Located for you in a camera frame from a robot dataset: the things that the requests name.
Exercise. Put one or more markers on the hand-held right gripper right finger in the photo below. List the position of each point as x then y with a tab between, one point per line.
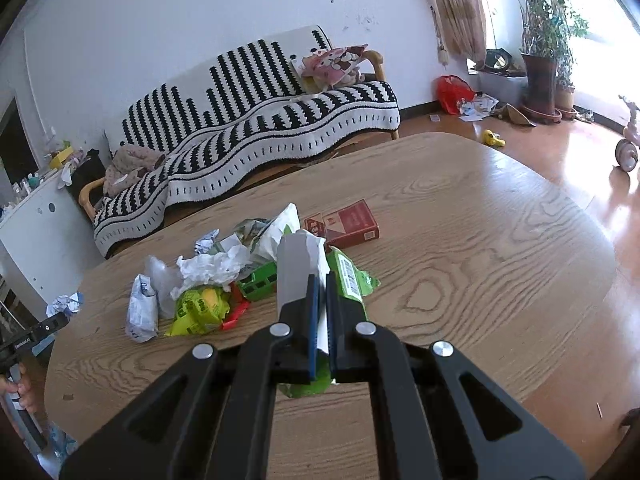
345	335

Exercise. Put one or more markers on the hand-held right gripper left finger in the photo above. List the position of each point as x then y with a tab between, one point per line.
313	330

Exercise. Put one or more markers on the green snack wrapper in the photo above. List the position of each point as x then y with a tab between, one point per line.
350	275

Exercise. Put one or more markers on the green plastic toy car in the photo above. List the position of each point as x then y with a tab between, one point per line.
257	285

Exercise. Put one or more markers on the person's left hand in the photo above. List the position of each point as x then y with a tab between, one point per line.
27	390

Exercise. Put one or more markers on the crumpled blue white packet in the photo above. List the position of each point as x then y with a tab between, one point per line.
65	305

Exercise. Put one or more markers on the red plastic piece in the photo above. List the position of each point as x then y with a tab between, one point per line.
235	316

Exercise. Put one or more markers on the white cabinet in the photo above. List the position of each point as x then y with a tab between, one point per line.
45	240

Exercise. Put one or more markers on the white blue tissue packet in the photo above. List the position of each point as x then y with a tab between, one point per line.
141	310

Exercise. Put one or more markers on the white green crumpled wrapper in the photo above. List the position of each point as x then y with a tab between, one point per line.
272	230

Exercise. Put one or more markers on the red cigarette box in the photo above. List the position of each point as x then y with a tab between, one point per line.
350	222

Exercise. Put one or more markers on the yellow green snack packet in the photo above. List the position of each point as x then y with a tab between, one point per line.
197	312

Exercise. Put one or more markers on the crumpled white tissue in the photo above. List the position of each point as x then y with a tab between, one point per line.
212	265

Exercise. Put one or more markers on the clear plastic bag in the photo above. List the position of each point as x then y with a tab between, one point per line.
162	277

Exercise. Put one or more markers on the small crumpled foil wrapper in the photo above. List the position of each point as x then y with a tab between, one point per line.
206	242

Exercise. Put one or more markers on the black cloth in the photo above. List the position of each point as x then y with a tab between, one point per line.
87	172

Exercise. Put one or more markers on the yellow box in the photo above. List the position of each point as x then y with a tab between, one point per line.
60	159

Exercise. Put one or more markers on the pink clothes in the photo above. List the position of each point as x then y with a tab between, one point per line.
132	165

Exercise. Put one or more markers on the yellow toy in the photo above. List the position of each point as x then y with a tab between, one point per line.
492	138

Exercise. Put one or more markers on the scattered white papers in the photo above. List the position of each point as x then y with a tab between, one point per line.
477	107

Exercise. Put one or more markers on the red plastic bag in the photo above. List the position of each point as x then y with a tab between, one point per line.
452	92

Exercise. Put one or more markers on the pink printed pillow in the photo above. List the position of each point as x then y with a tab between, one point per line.
332	65

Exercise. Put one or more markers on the hanging tassel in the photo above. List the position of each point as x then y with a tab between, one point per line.
441	50

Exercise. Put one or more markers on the tall potted plant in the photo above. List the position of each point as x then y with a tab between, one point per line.
540	75

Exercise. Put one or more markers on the pink tricycle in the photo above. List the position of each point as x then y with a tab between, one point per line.
627	152

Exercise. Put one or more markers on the beige checked curtain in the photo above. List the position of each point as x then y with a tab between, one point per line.
460	5

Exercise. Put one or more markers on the wooden frame sofa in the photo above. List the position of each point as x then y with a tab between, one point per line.
376	60

